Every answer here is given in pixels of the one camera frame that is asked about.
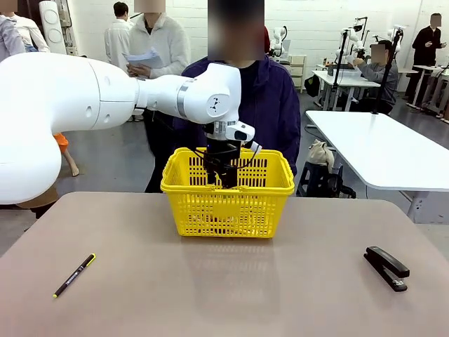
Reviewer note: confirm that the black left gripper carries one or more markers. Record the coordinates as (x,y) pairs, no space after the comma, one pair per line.
(222,154)

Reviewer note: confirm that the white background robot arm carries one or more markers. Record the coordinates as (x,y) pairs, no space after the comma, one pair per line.
(358,42)
(280,42)

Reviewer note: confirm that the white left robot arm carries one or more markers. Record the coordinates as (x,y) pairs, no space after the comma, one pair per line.
(70,98)

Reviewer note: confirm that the yellow plastic shopping basket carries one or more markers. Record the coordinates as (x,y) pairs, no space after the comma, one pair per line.
(228,210)

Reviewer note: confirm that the person in purple jacket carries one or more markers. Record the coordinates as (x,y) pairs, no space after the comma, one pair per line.
(273,105)

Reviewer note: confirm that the person in red jacket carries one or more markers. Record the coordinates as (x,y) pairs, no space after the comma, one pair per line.
(266,38)

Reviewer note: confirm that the person in white fleece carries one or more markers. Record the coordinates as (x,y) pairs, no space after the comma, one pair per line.
(168,38)

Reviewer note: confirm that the person in white coat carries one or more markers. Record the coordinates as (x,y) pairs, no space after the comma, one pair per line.
(115,38)

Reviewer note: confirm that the seated person in grey sweater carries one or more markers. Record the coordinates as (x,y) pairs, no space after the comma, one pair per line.
(379,75)

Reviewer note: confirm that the standing person in black clothes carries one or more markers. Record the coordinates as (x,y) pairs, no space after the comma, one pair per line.
(426,45)

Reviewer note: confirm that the black stool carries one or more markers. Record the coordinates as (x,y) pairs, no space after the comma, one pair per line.
(319,180)

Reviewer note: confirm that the beige cloth bag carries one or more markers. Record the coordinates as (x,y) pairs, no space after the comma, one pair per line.
(321,152)

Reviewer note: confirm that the black backpack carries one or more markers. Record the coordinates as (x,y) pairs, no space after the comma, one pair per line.
(312,86)

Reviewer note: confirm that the white drawer cabinet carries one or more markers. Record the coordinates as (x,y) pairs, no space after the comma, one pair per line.
(298,66)

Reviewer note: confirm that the stack of white papers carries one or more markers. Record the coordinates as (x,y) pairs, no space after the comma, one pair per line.
(147,59)

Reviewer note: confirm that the small white background table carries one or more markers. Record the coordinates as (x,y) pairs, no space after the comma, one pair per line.
(350,82)

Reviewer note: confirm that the thin black tripod pole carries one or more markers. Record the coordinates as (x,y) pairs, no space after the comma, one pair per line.
(339,59)

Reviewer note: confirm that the black pen with yellow cap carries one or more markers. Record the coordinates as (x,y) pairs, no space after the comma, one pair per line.
(74,275)

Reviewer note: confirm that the black stapler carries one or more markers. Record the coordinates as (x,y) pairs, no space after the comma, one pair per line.
(387,268)

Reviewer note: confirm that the thick black tripod pole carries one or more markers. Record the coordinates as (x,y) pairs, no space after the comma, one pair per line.
(386,77)

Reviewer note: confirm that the white standing air conditioner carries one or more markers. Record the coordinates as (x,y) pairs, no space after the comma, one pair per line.
(52,28)

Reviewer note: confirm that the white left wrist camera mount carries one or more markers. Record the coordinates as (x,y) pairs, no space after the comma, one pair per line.
(240,133)

